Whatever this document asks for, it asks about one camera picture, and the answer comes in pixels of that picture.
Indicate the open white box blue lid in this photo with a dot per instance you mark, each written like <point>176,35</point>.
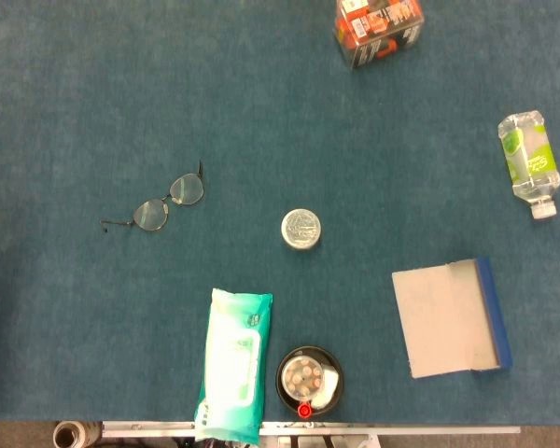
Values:
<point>443,317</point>

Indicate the orange black product box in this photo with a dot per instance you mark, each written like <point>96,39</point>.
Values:
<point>378,32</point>

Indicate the white plastic packet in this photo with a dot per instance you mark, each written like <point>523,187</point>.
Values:
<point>331,385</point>

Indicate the brown tape roll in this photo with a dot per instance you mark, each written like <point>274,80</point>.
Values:
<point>67,436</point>

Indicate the green white wet wipes pack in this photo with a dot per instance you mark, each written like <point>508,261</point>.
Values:
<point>233,364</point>

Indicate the thin wire-frame eyeglasses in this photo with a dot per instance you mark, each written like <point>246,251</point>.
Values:
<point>187,189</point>

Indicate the black round bowl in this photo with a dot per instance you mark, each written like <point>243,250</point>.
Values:
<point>284,396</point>

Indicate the clear round jar with pills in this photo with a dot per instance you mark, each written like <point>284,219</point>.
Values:
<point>302,378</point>

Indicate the clear bottle green label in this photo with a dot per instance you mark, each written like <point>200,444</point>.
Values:
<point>529,154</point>

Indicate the small red cap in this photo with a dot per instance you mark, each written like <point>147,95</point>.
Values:
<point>304,410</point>

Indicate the silver metal rail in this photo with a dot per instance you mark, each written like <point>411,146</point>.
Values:
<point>401,429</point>

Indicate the round silver metal tin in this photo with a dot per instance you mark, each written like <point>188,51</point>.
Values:
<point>301,228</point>

